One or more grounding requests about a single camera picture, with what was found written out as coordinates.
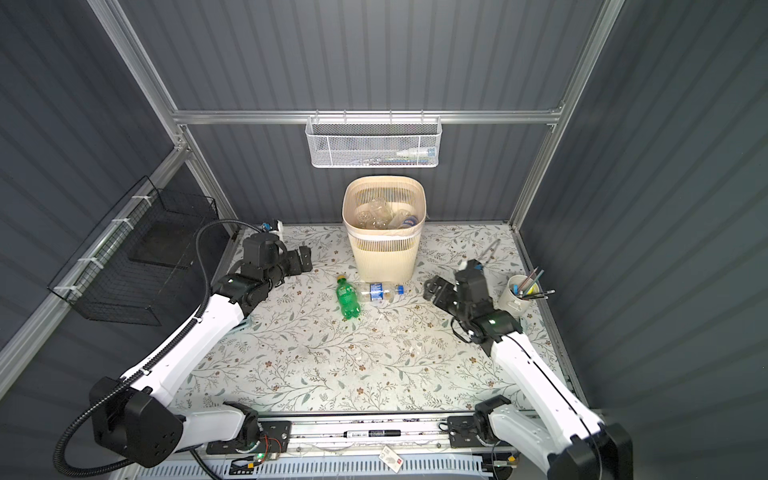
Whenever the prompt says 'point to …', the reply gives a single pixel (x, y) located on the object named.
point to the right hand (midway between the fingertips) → (437, 290)
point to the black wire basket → (144, 251)
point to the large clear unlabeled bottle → (374, 214)
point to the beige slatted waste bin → (390, 254)
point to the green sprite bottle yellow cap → (347, 295)
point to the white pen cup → (516, 296)
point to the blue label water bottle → (380, 291)
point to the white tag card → (391, 459)
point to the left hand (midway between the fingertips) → (294, 254)
